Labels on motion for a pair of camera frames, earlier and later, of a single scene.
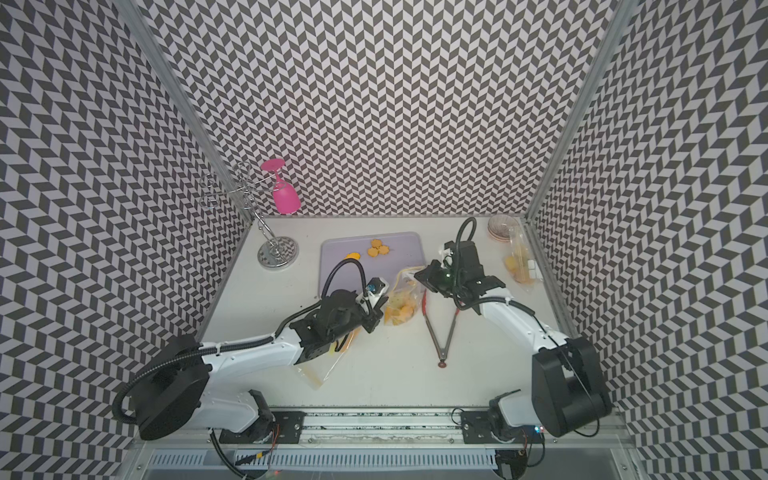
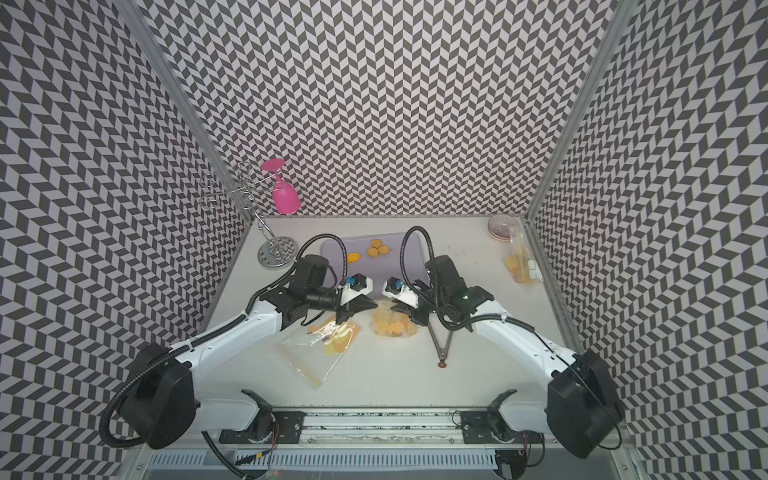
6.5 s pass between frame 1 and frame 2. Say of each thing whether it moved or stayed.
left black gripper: moved
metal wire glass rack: stayed
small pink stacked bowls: stayed
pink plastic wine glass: stayed
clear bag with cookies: stayed
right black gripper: moved
